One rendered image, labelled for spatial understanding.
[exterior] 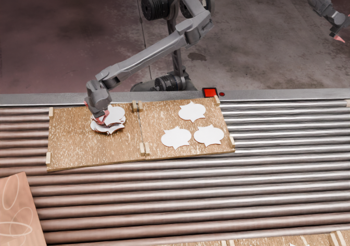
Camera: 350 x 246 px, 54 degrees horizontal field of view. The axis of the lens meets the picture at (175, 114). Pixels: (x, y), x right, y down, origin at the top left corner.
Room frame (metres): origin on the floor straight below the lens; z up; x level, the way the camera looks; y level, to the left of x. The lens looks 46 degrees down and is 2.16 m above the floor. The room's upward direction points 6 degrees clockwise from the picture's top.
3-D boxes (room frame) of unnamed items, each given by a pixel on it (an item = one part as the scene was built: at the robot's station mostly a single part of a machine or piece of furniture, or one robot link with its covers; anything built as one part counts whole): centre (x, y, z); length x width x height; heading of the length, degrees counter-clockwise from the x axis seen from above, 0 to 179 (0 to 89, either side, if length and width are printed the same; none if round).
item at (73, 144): (1.00, 0.35, 0.93); 0.41 x 0.35 x 0.02; 106
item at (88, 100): (1.02, 0.34, 1.13); 0.10 x 0.07 x 0.07; 40
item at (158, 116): (1.11, -0.05, 0.93); 0.41 x 0.35 x 0.02; 105
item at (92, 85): (1.02, 0.34, 1.19); 0.07 x 0.06 x 0.07; 33
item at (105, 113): (1.01, 0.32, 1.06); 0.07 x 0.07 x 0.09; 40
